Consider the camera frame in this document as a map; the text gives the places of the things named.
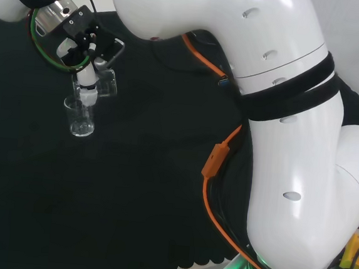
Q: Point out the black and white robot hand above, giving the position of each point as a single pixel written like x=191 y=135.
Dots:
x=90 y=38

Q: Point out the black bench cloth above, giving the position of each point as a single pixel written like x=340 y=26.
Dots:
x=131 y=183

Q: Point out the large clear glass beaker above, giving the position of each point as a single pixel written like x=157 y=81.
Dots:
x=109 y=84

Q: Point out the small graduated glass beaker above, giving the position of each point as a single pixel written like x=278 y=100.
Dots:
x=81 y=126

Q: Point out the blue plug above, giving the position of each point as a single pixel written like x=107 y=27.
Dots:
x=225 y=82

